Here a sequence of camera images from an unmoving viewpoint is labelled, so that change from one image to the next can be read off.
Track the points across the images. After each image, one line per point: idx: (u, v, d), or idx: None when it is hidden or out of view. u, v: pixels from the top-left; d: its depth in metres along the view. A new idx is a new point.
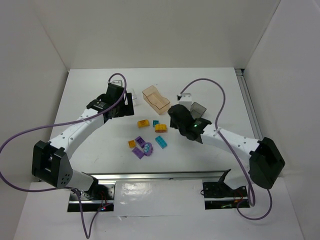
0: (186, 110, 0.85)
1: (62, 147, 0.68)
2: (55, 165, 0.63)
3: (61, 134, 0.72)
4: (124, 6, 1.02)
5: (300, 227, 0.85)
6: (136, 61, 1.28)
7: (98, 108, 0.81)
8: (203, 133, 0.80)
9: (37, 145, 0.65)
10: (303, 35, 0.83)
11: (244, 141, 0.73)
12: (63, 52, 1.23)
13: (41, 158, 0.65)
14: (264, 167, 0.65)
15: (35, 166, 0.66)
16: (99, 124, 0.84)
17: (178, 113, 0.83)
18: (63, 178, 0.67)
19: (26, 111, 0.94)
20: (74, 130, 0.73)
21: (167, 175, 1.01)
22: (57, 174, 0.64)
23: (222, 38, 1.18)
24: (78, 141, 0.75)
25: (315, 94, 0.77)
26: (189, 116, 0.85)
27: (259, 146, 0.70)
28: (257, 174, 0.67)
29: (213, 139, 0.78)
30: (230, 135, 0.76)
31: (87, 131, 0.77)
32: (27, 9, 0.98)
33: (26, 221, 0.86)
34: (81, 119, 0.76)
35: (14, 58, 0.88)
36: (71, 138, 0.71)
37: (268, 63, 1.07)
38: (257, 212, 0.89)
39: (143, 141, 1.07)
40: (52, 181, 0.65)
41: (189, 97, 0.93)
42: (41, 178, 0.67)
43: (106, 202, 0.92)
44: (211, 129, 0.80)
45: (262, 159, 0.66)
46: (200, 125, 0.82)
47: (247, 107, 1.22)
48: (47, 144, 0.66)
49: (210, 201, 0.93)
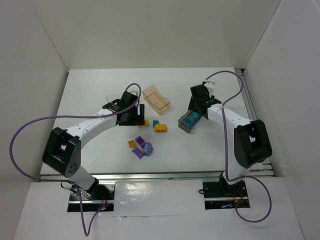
0: (206, 90, 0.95)
1: (77, 135, 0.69)
2: (67, 152, 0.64)
3: (77, 125, 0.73)
4: (124, 6, 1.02)
5: (300, 227, 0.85)
6: (136, 61, 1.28)
7: (113, 109, 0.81)
8: (210, 107, 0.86)
9: (54, 131, 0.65)
10: (304, 35, 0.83)
11: (238, 118, 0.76)
12: (63, 53, 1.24)
13: (55, 144, 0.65)
14: (245, 139, 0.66)
15: (46, 151, 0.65)
16: (111, 125, 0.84)
17: (196, 89, 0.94)
18: (71, 167, 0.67)
19: (26, 112, 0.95)
20: (90, 122, 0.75)
21: (167, 175, 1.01)
22: (68, 160, 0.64)
23: (222, 38, 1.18)
24: (91, 135, 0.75)
25: (315, 94, 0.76)
26: (206, 94, 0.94)
27: (250, 125, 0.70)
28: (238, 147, 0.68)
29: (216, 114, 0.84)
30: (230, 112, 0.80)
31: (99, 127, 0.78)
32: (27, 9, 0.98)
33: (25, 222, 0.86)
34: (96, 115, 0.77)
35: (14, 60, 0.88)
36: (86, 129, 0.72)
37: (268, 62, 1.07)
38: (255, 216, 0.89)
39: (143, 141, 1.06)
40: (61, 168, 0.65)
41: (213, 85, 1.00)
42: (50, 165, 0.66)
43: (106, 202, 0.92)
44: (217, 105, 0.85)
45: (245, 130, 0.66)
46: (211, 101, 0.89)
47: (247, 107, 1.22)
48: (63, 130, 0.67)
49: (210, 201, 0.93)
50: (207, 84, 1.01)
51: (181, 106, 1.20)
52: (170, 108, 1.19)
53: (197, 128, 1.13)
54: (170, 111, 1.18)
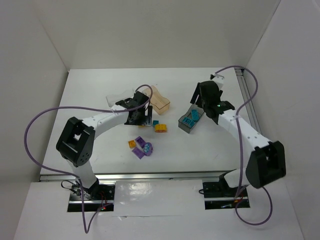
0: (216, 89, 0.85)
1: (92, 126, 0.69)
2: (82, 140, 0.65)
3: (91, 116, 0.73)
4: (124, 6, 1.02)
5: (300, 227, 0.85)
6: (136, 61, 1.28)
7: (126, 106, 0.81)
8: (222, 114, 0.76)
9: (71, 120, 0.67)
10: (304, 35, 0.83)
11: (255, 135, 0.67)
12: (63, 52, 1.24)
13: (70, 132, 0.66)
14: (261, 163, 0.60)
15: (62, 139, 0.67)
16: (122, 121, 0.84)
17: (206, 88, 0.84)
18: (84, 155, 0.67)
19: (26, 111, 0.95)
20: (104, 116, 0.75)
21: (168, 175, 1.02)
22: (81, 148, 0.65)
23: (222, 38, 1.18)
24: (102, 128, 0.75)
25: (315, 94, 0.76)
26: (216, 94, 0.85)
27: (268, 146, 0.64)
28: (253, 170, 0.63)
29: (229, 124, 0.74)
30: (245, 125, 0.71)
31: (111, 122, 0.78)
32: (27, 9, 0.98)
33: (25, 222, 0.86)
34: (110, 110, 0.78)
35: (14, 60, 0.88)
36: (100, 122, 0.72)
37: (269, 62, 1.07)
38: (255, 215, 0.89)
39: (143, 141, 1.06)
40: (73, 156, 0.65)
41: (222, 79, 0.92)
42: (63, 152, 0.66)
43: (106, 202, 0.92)
44: (231, 114, 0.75)
45: (262, 155, 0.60)
46: (223, 105, 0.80)
47: (247, 107, 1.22)
48: (79, 120, 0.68)
49: (210, 201, 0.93)
50: (216, 78, 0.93)
51: (181, 106, 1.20)
52: (170, 108, 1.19)
53: (197, 128, 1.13)
54: (170, 111, 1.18)
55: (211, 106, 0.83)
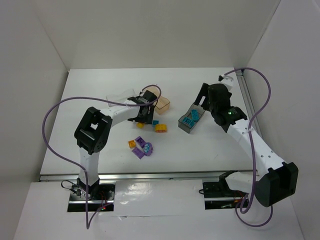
0: (227, 93, 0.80)
1: (109, 116, 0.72)
2: (100, 128, 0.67)
3: (108, 107, 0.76)
4: (124, 6, 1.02)
5: (300, 227, 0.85)
6: (136, 61, 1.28)
7: (137, 102, 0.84)
8: (234, 125, 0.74)
9: (89, 109, 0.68)
10: (304, 35, 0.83)
11: (269, 154, 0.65)
12: (63, 52, 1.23)
13: (88, 121, 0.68)
14: (273, 186, 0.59)
15: (80, 127, 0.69)
16: (132, 116, 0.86)
17: (217, 93, 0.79)
18: (100, 144, 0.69)
19: (26, 111, 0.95)
20: (119, 107, 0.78)
21: (168, 175, 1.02)
22: (99, 136, 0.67)
23: (222, 38, 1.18)
24: (116, 120, 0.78)
25: (315, 94, 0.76)
26: (227, 100, 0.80)
27: (281, 168, 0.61)
28: (262, 190, 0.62)
29: (240, 136, 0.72)
30: (258, 141, 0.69)
31: (124, 115, 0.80)
32: (27, 9, 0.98)
33: (25, 222, 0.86)
34: (124, 103, 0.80)
35: (14, 59, 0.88)
36: (116, 113, 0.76)
37: (268, 62, 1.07)
38: (255, 216, 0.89)
39: (143, 141, 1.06)
40: (91, 143, 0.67)
41: (231, 81, 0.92)
42: (81, 139, 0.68)
43: (106, 202, 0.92)
44: (243, 125, 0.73)
45: (276, 178, 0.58)
46: (235, 114, 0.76)
47: (247, 107, 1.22)
48: (97, 110, 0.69)
49: (210, 201, 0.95)
50: (225, 80, 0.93)
51: (181, 106, 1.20)
52: (170, 108, 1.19)
53: (197, 128, 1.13)
54: (170, 111, 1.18)
55: (221, 112, 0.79)
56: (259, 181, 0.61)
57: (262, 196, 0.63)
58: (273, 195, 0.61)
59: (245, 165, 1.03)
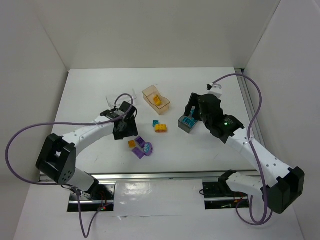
0: (218, 102, 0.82)
1: (73, 143, 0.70)
2: (61, 158, 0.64)
3: (73, 131, 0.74)
4: (124, 6, 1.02)
5: (300, 227, 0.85)
6: (136, 61, 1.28)
7: (111, 116, 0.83)
8: (233, 136, 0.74)
9: (49, 137, 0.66)
10: (304, 35, 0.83)
11: (274, 162, 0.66)
12: (63, 52, 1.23)
13: (49, 151, 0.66)
14: (285, 196, 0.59)
15: (41, 157, 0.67)
16: (107, 133, 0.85)
17: (210, 106, 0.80)
18: (65, 174, 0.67)
19: (26, 111, 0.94)
20: (86, 129, 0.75)
21: (168, 175, 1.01)
22: (62, 167, 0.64)
23: (222, 38, 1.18)
24: (87, 142, 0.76)
25: (315, 94, 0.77)
26: (219, 110, 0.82)
27: (289, 175, 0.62)
28: (273, 199, 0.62)
29: (242, 147, 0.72)
30: (260, 151, 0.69)
31: (97, 134, 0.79)
32: (27, 9, 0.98)
33: (25, 221, 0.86)
34: (93, 123, 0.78)
35: (14, 60, 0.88)
36: (82, 136, 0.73)
37: (268, 62, 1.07)
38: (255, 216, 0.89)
39: (143, 141, 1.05)
40: (54, 175, 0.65)
41: (220, 89, 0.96)
42: (44, 171, 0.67)
43: (106, 202, 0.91)
44: (242, 135, 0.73)
45: (286, 188, 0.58)
46: (231, 124, 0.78)
47: (247, 107, 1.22)
48: (58, 137, 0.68)
49: (210, 201, 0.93)
50: (214, 88, 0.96)
51: (181, 106, 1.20)
52: (170, 108, 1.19)
53: (197, 128, 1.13)
54: (170, 111, 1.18)
55: (216, 125, 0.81)
56: (270, 192, 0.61)
57: (274, 204, 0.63)
58: (285, 203, 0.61)
59: (244, 164, 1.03)
